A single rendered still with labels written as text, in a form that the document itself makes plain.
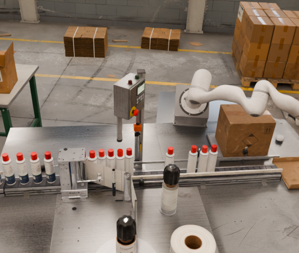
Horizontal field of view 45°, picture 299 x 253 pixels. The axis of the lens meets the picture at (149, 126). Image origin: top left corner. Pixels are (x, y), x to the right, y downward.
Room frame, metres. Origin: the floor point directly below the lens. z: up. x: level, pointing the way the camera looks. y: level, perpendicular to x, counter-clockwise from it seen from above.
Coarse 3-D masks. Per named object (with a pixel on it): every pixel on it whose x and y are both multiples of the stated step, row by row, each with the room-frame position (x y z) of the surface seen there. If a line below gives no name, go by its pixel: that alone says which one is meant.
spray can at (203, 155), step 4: (204, 148) 1.69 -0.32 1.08; (200, 152) 1.70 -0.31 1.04; (204, 152) 1.69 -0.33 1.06; (208, 152) 1.71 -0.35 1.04; (200, 156) 1.69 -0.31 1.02; (204, 156) 1.68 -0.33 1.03; (200, 160) 1.69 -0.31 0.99; (204, 160) 1.68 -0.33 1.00; (200, 164) 1.68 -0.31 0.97; (204, 164) 1.68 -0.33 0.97; (200, 168) 1.68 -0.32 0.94; (204, 168) 1.68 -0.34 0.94; (200, 172) 1.68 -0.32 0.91
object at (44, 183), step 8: (216, 168) 1.76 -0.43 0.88; (224, 168) 1.76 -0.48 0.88; (232, 168) 1.77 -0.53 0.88; (240, 168) 1.77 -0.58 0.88; (248, 168) 1.77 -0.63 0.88; (256, 168) 1.78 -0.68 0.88; (264, 168) 1.78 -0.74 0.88; (272, 168) 1.79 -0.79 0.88; (56, 176) 1.62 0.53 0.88; (200, 176) 1.68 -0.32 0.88; (208, 176) 1.68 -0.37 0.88; (216, 176) 1.68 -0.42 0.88; (224, 176) 1.69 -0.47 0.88; (232, 176) 1.69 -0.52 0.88; (16, 184) 1.53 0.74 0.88; (32, 184) 1.54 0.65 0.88; (40, 184) 1.54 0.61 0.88; (48, 184) 1.54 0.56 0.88; (56, 184) 1.55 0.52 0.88
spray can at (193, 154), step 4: (192, 148) 1.68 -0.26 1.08; (196, 148) 1.69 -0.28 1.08; (192, 152) 1.68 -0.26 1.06; (196, 152) 1.70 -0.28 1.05; (188, 156) 1.69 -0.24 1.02; (192, 156) 1.67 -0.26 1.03; (196, 156) 1.68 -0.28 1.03; (188, 160) 1.69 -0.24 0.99; (192, 160) 1.67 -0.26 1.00; (196, 160) 1.69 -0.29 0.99; (188, 164) 1.68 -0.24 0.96; (192, 164) 1.67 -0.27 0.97; (188, 168) 1.68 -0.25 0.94; (192, 168) 1.67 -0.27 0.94; (188, 172) 1.68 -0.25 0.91; (192, 172) 1.67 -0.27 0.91
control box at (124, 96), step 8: (120, 80) 1.72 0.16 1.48; (136, 80) 1.73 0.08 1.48; (144, 80) 1.77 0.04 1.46; (120, 88) 1.65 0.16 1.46; (128, 88) 1.64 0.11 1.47; (136, 88) 1.69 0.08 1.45; (120, 96) 1.65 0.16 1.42; (128, 96) 1.63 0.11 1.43; (136, 96) 1.69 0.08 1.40; (144, 96) 1.77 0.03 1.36; (120, 104) 1.65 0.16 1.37; (128, 104) 1.63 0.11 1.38; (120, 112) 1.65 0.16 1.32; (128, 112) 1.63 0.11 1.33
